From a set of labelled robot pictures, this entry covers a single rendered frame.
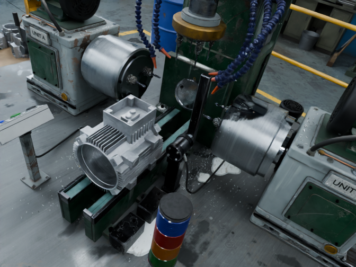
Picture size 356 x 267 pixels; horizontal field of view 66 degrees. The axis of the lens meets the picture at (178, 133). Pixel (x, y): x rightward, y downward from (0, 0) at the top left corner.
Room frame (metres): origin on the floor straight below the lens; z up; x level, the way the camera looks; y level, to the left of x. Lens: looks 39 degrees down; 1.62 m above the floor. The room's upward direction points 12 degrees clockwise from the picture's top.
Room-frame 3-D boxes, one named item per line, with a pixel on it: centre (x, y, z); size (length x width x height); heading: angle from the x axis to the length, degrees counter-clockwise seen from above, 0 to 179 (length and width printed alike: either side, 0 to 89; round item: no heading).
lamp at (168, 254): (0.29, -0.02, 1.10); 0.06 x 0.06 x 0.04
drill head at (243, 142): (0.77, -0.28, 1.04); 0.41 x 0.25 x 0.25; 65
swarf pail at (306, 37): (5.05, -1.89, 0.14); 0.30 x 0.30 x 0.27
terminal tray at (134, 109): (0.64, 0.15, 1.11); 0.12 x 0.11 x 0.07; 155
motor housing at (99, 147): (0.60, 0.16, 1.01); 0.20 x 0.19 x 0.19; 155
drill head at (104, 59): (1.06, 0.34, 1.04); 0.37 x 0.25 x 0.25; 65
